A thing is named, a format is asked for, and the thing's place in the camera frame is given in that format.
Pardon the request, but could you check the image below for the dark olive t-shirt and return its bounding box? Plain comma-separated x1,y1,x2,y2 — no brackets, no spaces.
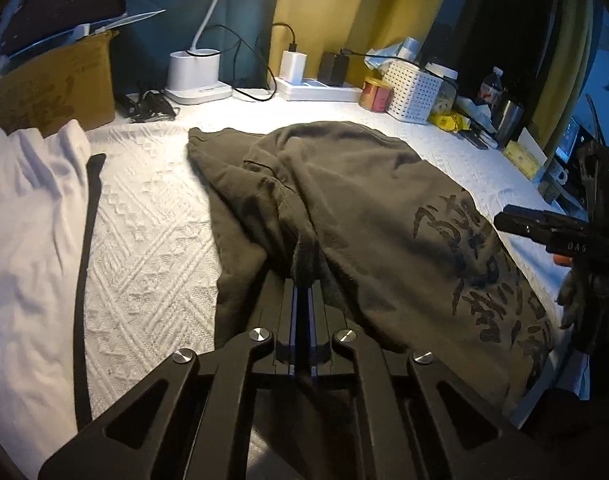
186,122,555,414

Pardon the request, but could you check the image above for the yellow tissue box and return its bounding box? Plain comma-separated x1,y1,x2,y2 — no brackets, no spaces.
503,141,541,180

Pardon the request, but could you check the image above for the stainless steel cup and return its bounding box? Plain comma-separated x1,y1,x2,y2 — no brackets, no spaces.
495,100,524,148

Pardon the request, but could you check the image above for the black phone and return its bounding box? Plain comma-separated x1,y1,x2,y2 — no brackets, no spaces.
459,130,489,150

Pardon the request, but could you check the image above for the white textured bed cover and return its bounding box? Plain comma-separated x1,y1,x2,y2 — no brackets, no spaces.
84,96,545,414

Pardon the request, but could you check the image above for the yellow snack package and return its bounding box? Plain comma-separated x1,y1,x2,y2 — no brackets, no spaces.
428,110,471,132

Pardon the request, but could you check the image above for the plastic water bottle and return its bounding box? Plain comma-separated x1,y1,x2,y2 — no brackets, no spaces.
478,66,503,108

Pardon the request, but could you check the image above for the white perforated plastic basket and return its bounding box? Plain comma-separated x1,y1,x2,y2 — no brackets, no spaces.
384,61,442,125

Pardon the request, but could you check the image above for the red yellow tin can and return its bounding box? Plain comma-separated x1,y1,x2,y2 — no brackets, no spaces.
359,77,393,113

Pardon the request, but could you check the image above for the black power adapter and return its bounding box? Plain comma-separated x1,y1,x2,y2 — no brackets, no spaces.
317,51,349,87

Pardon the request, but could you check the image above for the white folded garment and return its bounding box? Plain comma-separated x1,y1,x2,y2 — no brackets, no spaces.
0,120,91,479

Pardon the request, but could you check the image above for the white power strip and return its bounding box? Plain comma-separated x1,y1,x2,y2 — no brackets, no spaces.
276,78,362,103

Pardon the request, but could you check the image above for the white usb charger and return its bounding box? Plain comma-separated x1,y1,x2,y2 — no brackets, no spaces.
278,51,307,86

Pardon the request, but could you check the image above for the white desk lamp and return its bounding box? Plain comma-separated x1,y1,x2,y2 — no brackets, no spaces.
162,0,286,106

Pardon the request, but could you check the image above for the brown cardboard box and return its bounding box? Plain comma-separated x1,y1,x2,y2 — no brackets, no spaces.
0,30,116,136

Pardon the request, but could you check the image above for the dark tablet on box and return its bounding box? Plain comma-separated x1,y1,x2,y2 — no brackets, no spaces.
0,0,163,56

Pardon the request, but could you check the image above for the black charger cable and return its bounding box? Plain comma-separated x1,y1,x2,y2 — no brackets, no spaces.
339,48,459,94

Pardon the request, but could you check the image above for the black bundled cable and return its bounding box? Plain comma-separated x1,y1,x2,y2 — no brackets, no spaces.
116,88,181,124

